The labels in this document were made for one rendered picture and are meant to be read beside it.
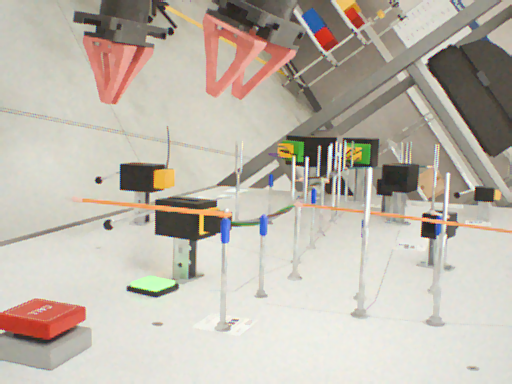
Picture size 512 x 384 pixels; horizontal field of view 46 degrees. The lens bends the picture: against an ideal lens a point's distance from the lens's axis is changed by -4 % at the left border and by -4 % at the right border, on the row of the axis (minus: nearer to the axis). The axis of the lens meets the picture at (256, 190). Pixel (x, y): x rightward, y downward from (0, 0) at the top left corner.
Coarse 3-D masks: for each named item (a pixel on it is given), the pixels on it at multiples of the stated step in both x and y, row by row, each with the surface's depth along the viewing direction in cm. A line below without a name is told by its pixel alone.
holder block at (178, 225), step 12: (156, 204) 69; (168, 204) 68; (180, 204) 67; (192, 204) 67; (204, 204) 68; (216, 204) 70; (156, 216) 69; (168, 216) 68; (180, 216) 68; (192, 216) 67; (156, 228) 69; (168, 228) 68; (180, 228) 68; (192, 228) 67
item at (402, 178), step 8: (384, 168) 111; (392, 168) 110; (400, 168) 109; (408, 168) 109; (416, 168) 113; (384, 176) 111; (392, 176) 113; (400, 176) 112; (408, 176) 109; (416, 176) 113; (384, 184) 111; (392, 184) 112; (400, 184) 112; (408, 184) 109; (416, 184) 114; (400, 192) 110; (408, 192) 110; (400, 200) 114; (392, 208) 113; (400, 208) 114; (400, 224) 112
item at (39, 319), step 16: (32, 304) 48; (48, 304) 48; (64, 304) 48; (0, 320) 45; (16, 320) 44; (32, 320) 44; (48, 320) 44; (64, 320) 45; (80, 320) 47; (32, 336) 45; (48, 336) 44
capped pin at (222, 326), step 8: (224, 224) 53; (224, 232) 53; (224, 240) 53; (224, 248) 53; (224, 256) 53; (224, 264) 53; (224, 272) 53; (224, 280) 54; (224, 288) 54; (224, 296) 54; (224, 304) 54; (224, 312) 54; (224, 320) 54; (216, 328) 54; (224, 328) 54
